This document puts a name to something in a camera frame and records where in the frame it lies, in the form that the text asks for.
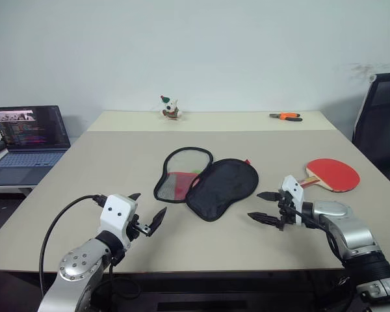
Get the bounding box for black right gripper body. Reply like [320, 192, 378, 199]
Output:
[277, 190, 297, 233]

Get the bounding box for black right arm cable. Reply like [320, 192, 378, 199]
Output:
[289, 207, 347, 261]

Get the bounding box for orange and black pliers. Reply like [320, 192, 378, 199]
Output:
[268, 112, 304, 123]

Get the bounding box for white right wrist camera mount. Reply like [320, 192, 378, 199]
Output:
[278, 175, 305, 226]

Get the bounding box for white plush toy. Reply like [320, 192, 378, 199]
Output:
[159, 95, 183, 122]

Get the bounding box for white side desk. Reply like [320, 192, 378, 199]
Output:
[0, 183, 36, 196]

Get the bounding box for black and red paddle case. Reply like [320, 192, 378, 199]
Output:
[153, 146, 259, 223]

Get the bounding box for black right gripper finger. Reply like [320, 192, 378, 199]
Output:
[247, 212, 281, 229]
[256, 191, 282, 203]

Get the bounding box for open grey laptop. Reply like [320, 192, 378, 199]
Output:
[0, 105, 72, 187]

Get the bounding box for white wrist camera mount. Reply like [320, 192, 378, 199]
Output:
[99, 194, 139, 251]
[278, 175, 305, 226]

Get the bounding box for black mesh office chair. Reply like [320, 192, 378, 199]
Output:
[351, 71, 390, 196]

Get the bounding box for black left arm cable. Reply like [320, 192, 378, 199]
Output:
[38, 194, 110, 298]

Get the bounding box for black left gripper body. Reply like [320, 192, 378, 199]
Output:
[129, 213, 151, 241]

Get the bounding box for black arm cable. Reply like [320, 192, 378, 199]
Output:
[38, 194, 110, 298]
[289, 207, 347, 261]

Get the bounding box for red table tennis paddle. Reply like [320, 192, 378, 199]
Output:
[298, 158, 361, 193]

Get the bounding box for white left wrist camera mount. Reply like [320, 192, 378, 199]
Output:
[99, 194, 139, 251]

